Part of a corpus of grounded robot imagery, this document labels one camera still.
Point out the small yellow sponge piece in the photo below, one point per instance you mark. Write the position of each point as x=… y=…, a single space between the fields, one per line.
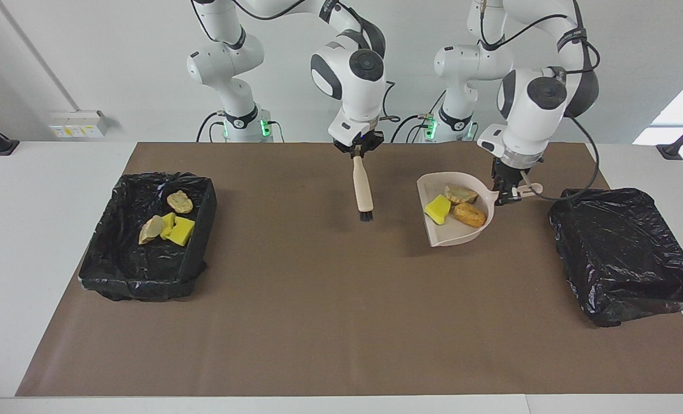
x=168 y=221

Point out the black bag lined bin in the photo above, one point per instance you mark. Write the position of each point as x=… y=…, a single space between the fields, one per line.
x=623 y=253
x=122 y=270

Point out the large yellow sponge piece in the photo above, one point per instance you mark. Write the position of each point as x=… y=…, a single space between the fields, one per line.
x=438 y=210

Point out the brown paper mat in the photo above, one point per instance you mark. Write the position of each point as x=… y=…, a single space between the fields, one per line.
x=260 y=345

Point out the white wall socket box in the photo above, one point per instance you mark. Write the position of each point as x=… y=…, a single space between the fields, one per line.
x=79 y=123

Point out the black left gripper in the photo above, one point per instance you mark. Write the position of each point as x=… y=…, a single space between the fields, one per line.
x=509 y=175

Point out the orange striped bread piece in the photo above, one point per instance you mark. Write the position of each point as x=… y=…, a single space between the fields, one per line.
x=151 y=230

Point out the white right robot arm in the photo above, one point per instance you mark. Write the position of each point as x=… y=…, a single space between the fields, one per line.
x=226 y=57

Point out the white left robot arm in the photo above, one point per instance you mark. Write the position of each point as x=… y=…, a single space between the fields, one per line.
x=534 y=109

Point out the pale lumpy bread piece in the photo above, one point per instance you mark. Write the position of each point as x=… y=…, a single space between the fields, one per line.
x=180 y=202

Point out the pale toast chunk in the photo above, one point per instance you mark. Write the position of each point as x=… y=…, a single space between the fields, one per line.
x=461 y=194

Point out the green yellow sponge piece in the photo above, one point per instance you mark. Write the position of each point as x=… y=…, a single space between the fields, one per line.
x=183 y=232

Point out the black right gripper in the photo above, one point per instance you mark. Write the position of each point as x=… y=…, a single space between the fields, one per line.
x=364 y=141

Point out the pink plastic dustpan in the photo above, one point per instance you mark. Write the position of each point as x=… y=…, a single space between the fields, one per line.
x=450 y=236

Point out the beige hand brush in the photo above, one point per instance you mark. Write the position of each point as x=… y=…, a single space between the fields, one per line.
x=363 y=190

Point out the brown fried bun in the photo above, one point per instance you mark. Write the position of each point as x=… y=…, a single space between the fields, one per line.
x=470 y=215

